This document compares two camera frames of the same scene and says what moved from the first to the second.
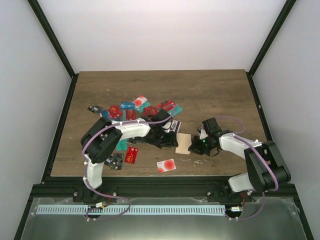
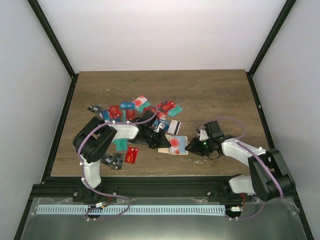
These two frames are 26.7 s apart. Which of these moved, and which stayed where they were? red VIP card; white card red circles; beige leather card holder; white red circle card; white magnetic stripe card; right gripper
Moved: white card red circles; beige leather card holder
Stayed: right gripper; white red circle card; red VIP card; white magnetic stripe card
